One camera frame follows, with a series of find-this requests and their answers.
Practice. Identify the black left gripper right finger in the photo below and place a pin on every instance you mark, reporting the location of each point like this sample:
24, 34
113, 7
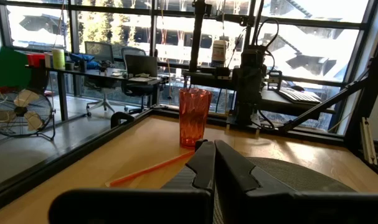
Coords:
232, 174

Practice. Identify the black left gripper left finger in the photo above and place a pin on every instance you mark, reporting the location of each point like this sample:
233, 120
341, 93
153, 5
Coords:
201, 174

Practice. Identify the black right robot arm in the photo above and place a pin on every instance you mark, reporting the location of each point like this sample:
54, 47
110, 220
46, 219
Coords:
248, 109

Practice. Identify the white container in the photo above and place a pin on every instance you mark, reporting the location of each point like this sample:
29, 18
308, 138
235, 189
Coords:
219, 51

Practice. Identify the black computer keyboard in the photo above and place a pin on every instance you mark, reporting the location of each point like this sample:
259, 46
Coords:
299, 96

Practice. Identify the orange faceted plastic tumbler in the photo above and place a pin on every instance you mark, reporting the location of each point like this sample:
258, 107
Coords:
195, 118

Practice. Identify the black office chair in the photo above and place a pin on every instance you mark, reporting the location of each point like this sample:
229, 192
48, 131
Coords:
135, 90

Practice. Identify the long black desk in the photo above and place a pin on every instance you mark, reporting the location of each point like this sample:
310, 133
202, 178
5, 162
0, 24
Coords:
92, 74

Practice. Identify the mesh-back office chair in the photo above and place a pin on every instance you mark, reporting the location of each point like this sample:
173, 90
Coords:
98, 51

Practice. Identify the blue bag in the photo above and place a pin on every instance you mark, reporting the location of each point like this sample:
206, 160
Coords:
83, 59

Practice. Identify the yellow-green roll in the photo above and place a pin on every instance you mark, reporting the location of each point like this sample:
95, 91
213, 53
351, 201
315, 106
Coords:
58, 58

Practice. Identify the black floor fan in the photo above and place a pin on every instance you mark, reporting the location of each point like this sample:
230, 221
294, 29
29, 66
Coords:
20, 112

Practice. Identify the red box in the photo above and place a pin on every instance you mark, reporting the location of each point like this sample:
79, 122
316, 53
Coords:
36, 59

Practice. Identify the green board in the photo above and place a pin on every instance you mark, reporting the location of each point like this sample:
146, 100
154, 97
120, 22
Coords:
8, 68

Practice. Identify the black frame clamp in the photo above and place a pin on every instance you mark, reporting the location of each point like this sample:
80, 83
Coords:
121, 117

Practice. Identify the silver metal bracket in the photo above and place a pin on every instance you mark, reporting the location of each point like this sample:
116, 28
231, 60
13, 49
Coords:
367, 140

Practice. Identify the black aluminium table frame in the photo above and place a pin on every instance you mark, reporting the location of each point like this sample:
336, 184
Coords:
51, 165

